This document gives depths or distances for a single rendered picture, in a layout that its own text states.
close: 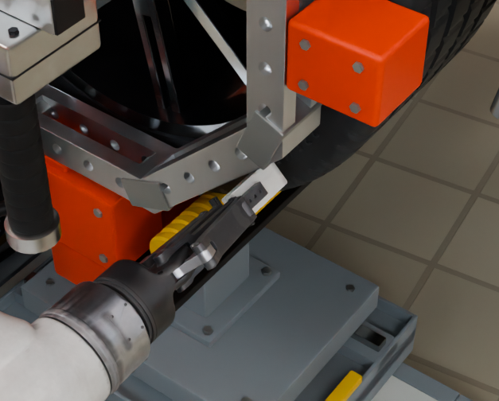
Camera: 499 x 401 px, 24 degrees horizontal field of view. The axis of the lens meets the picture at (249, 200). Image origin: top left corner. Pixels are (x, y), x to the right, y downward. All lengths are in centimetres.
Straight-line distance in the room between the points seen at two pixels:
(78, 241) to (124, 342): 36
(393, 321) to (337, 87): 79
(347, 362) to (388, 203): 51
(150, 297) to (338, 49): 27
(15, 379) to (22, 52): 27
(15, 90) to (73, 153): 42
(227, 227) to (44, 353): 21
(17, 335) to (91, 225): 35
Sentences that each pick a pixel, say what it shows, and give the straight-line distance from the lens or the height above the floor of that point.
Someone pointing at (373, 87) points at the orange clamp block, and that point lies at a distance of 91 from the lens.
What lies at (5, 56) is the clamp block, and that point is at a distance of 81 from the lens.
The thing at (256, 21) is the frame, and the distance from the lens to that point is 95.
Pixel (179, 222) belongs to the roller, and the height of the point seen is 53.
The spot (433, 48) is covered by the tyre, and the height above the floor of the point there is 79.
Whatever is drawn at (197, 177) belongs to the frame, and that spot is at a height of 66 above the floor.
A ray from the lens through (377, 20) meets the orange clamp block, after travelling 93.
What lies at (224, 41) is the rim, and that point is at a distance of 115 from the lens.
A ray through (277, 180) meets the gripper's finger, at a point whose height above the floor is 64.
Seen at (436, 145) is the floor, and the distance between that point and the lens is 220.
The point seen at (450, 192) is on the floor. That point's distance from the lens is 210.
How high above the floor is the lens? 141
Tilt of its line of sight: 43 degrees down
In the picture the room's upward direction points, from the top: straight up
